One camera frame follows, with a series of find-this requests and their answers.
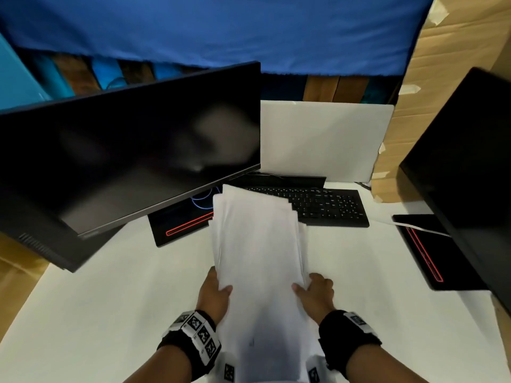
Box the brown cardboard panel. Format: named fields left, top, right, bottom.
left=371, top=0, right=511, bottom=204

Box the white board panel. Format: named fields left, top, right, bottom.
left=260, top=100, right=395, bottom=184

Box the brown cardboard box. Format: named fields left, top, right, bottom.
left=0, top=233, right=51, bottom=344

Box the teal cloth sheet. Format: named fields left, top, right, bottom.
left=0, top=34, right=53, bottom=112

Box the black keyboard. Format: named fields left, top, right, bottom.
left=239, top=186, right=370, bottom=229

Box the black flat device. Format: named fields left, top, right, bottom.
left=229, top=172, right=327, bottom=191

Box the person's right forearm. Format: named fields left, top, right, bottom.
left=345, top=343, right=430, bottom=383

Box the black red-lined monitor base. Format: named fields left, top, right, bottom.
left=147, top=197, right=216, bottom=248
left=392, top=214, right=490, bottom=292

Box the white cable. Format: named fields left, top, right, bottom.
left=369, top=217, right=452, bottom=238

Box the blue cloth backdrop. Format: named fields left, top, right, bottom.
left=0, top=0, right=436, bottom=78

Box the person's left forearm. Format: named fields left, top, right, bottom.
left=123, top=346, right=192, bottom=383

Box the pile of white papers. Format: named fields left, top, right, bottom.
left=207, top=184, right=320, bottom=383

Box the black computer monitor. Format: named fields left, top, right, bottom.
left=0, top=61, right=262, bottom=240
left=399, top=66, right=511, bottom=315

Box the person's right hand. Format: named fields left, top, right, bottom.
left=291, top=273, right=336, bottom=326

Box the person's left hand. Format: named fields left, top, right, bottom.
left=195, top=266, right=234, bottom=326

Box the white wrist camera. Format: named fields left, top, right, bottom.
left=217, top=353, right=240, bottom=383
left=305, top=354, right=332, bottom=383

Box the black marker wristband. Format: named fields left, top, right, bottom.
left=156, top=310, right=222, bottom=381
left=318, top=310, right=383, bottom=379

